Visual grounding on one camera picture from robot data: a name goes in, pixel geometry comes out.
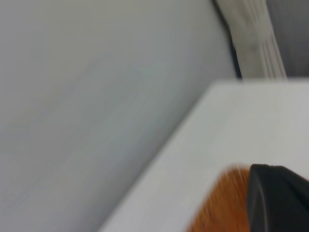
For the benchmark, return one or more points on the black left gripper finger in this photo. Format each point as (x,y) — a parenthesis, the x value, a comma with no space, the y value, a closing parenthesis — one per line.
(277,200)

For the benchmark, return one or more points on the white curtain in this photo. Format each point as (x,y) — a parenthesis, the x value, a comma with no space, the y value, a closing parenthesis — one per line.
(253,36)

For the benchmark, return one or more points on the orange woven wicker basket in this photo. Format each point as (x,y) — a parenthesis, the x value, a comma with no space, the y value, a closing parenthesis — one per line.
(224,205)

